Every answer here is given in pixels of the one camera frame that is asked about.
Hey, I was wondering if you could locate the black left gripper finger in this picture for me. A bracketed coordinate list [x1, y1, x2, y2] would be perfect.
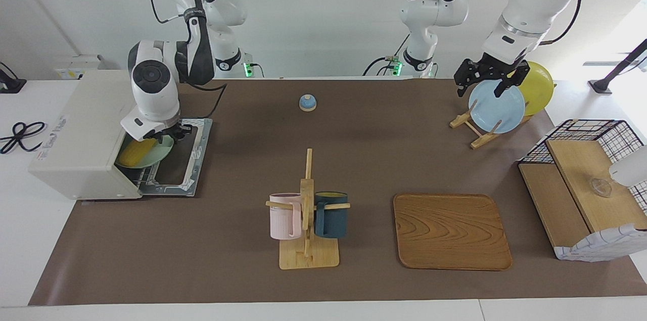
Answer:
[493, 64, 532, 99]
[453, 60, 475, 98]

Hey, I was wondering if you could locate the pale green plate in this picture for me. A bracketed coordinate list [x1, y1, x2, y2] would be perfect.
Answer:
[115, 134, 175, 169]

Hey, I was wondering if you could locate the yellow corn cob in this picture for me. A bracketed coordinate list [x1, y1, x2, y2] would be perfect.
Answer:
[119, 138, 159, 168]

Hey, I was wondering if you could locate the glass oven door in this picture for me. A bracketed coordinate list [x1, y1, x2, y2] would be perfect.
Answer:
[138, 118, 213, 197]

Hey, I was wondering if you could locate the cream toaster oven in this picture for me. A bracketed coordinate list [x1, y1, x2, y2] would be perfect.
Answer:
[28, 69, 152, 201]

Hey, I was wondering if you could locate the yellow plate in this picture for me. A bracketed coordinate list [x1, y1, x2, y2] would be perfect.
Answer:
[505, 61, 556, 117]

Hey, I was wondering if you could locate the light blue plate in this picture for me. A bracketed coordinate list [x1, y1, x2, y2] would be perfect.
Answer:
[468, 80, 526, 134]

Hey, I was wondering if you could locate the wooden plate rack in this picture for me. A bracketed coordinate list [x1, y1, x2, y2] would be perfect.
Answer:
[449, 100, 534, 150]

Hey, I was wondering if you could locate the black stand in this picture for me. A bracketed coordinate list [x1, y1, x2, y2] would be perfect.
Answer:
[588, 38, 647, 95]

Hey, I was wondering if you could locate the wooden step shelf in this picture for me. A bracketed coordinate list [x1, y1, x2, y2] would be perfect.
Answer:
[519, 139, 647, 260]

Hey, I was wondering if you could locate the brown table mat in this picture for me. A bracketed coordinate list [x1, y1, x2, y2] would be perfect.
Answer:
[28, 78, 647, 306]

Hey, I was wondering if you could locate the small clear glass bowl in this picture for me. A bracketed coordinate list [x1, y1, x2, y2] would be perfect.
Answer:
[589, 177, 614, 198]

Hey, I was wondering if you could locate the pink mug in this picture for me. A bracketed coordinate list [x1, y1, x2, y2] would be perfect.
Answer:
[269, 193, 303, 241]

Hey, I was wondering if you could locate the white rounded device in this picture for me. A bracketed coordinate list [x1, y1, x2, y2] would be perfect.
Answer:
[608, 145, 647, 188]

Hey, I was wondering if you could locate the brown wooden tray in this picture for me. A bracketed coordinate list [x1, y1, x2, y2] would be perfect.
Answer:
[393, 193, 513, 271]

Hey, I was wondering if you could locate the wooden mug rack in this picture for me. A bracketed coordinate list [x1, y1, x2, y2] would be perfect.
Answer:
[266, 148, 351, 270]

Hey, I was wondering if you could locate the dark blue mug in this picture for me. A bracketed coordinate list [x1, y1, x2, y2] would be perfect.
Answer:
[313, 191, 350, 239]

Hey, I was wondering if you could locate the white checkered cloth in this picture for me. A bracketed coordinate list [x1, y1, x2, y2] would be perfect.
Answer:
[553, 223, 647, 262]

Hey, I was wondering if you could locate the metal wire oven rack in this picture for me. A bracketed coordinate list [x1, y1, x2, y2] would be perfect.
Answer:
[124, 163, 158, 187]

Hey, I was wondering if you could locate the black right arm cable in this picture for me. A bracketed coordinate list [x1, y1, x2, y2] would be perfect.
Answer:
[148, 0, 227, 120]

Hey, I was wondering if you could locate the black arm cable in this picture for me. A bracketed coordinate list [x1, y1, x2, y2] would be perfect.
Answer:
[148, 0, 227, 120]
[452, 0, 582, 46]

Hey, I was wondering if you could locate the black base cable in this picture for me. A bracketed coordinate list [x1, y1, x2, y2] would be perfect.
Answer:
[363, 33, 411, 77]

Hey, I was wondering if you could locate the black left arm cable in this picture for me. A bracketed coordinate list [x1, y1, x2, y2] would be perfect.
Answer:
[452, 0, 582, 46]

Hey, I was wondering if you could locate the black wire basket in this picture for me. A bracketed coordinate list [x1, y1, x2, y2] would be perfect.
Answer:
[518, 119, 647, 210]

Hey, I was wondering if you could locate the black coiled cable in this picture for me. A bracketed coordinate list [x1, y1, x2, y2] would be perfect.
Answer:
[0, 121, 49, 155]

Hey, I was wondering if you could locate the black clamp mount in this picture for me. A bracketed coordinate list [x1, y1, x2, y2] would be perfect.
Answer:
[0, 62, 27, 94]

